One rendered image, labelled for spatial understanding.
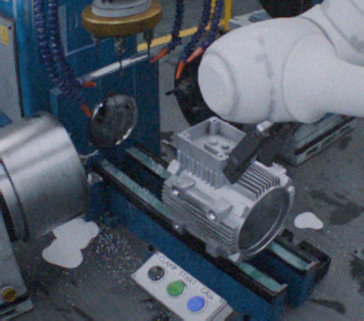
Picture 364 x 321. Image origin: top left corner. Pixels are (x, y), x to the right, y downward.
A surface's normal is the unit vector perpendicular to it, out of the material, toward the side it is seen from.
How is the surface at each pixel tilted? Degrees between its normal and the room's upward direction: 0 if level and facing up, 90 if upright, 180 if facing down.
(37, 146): 28
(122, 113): 90
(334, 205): 0
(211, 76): 91
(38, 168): 47
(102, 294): 0
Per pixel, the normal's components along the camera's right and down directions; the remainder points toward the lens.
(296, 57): 0.10, -0.07
